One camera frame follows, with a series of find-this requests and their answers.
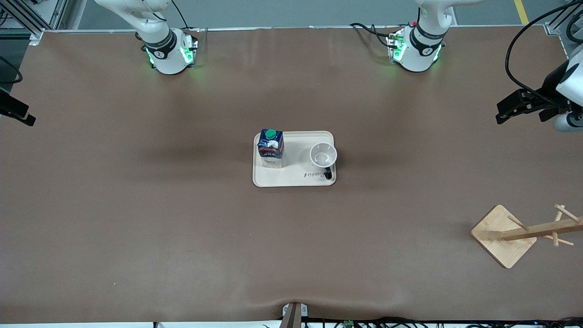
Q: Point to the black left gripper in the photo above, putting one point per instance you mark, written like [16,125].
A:
[549,88]

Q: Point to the blue milk carton green cap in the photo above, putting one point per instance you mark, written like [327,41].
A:
[271,150]

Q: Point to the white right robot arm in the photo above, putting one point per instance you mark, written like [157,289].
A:
[168,59]

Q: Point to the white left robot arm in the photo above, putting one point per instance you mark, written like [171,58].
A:
[416,57]

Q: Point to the wooden cup rack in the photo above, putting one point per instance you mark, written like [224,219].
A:
[501,246]

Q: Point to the beige plastic tray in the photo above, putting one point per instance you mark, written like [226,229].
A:
[294,175]

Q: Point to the small green circuit board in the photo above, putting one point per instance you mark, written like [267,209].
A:
[348,324]

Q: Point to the aluminium frame post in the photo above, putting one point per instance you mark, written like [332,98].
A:
[558,28]
[32,16]

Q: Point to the brown camera mount post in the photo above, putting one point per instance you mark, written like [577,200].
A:
[294,316]

